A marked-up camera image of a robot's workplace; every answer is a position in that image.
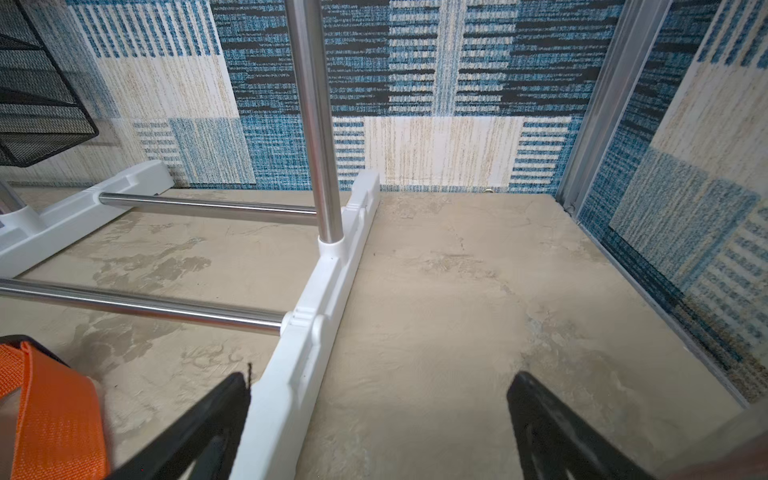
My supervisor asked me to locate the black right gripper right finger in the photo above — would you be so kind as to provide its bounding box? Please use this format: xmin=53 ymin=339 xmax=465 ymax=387
xmin=506 ymin=371 xmax=652 ymax=479

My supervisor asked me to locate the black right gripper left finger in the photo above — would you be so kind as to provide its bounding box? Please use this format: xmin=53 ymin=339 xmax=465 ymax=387
xmin=108 ymin=372 xmax=251 ymax=479

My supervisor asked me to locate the white and steel clothes rack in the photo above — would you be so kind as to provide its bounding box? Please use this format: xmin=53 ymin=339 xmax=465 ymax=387
xmin=1 ymin=1 xmax=391 ymax=479

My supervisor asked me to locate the orange waist bag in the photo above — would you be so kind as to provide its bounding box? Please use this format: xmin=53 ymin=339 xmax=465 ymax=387
xmin=1 ymin=339 xmax=110 ymax=479

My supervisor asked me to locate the black mesh shelf rack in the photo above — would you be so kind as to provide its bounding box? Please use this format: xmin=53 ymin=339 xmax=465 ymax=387
xmin=1 ymin=1 xmax=99 ymax=168

